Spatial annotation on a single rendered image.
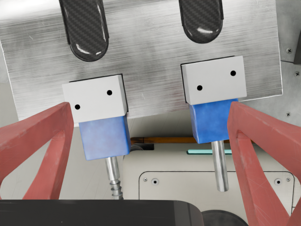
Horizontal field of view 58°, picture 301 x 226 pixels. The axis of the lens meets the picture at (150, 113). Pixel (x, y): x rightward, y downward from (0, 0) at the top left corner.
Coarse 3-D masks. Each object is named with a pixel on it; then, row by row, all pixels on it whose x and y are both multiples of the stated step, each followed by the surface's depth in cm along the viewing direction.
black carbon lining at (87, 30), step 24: (72, 0) 25; (96, 0) 25; (192, 0) 26; (216, 0) 25; (72, 24) 26; (96, 24) 26; (192, 24) 26; (216, 24) 26; (72, 48) 26; (96, 48) 26
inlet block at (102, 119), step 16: (96, 80) 23; (112, 80) 23; (64, 96) 24; (80, 96) 24; (96, 96) 24; (112, 96) 24; (80, 112) 24; (96, 112) 24; (112, 112) 24; (80, 128) 25; (96, 128) 25; (112, 128) 25; (128, 128) 28; (96, 144) 26; (112, 144) 26; (128, 144) 26; (112, 160) 27; (112, 176) 27; (112, 192) 28
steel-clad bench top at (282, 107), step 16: (288, 0) 30; (288, 16) 30; (288, 32) 31; (0, 48) 31; (288, 48) 31; (0, 64) 31; (288, 64) 31; (0, 80) 32; (288, 80) 32; (288, 96) 32; (272, 112) 32; (288, 112) 32
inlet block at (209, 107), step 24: (192, 72) 23; (216, 72) 23; (240, 72) 23; (192, 96) 24; (216, 96) 24; (240, 96) 24; (192, 120) 27; (216, 120) 25; (216, 144) 27; (216, 168) 27
